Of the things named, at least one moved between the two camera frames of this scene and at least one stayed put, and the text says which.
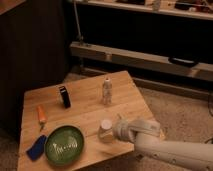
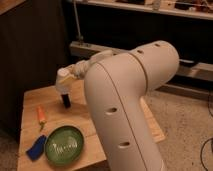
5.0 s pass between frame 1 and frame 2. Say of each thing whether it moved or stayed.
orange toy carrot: stayed
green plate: stayed
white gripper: moved
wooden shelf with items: stayed
